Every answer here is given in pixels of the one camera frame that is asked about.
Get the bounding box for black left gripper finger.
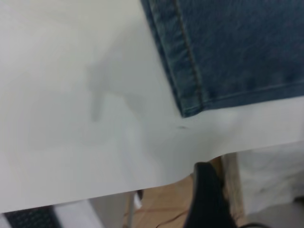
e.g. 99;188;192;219
185;162;238;228

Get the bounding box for blue denim jeans shorts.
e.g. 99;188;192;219
140;0;304;119

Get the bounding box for white metal table leg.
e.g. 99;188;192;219
129;190;141;228

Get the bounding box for light wooden plank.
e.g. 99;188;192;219
220;153;246;224

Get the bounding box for black mesh panel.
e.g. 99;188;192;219
3;206;61;228

